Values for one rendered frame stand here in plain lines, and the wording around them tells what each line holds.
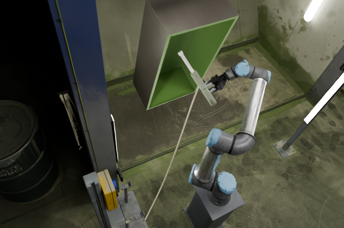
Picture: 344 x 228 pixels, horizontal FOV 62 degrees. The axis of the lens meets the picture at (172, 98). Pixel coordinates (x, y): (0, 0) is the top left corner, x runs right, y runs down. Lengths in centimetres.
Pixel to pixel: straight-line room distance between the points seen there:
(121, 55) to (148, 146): 116
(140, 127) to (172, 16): 164
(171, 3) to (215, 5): 34
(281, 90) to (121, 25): 226
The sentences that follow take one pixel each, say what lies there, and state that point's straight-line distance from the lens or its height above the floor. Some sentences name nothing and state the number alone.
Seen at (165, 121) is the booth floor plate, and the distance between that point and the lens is 339.
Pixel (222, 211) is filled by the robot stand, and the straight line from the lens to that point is 241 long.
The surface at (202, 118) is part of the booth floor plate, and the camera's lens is 349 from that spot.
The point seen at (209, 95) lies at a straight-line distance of 213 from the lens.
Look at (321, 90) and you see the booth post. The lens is 407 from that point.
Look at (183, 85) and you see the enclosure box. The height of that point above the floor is 48.
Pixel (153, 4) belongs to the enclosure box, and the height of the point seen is 169.
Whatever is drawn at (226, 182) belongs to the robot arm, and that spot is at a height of 91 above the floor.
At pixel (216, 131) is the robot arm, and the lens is 168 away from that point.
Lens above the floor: 288
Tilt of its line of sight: 52 degrees down
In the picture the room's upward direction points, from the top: 9 degrees clockwise
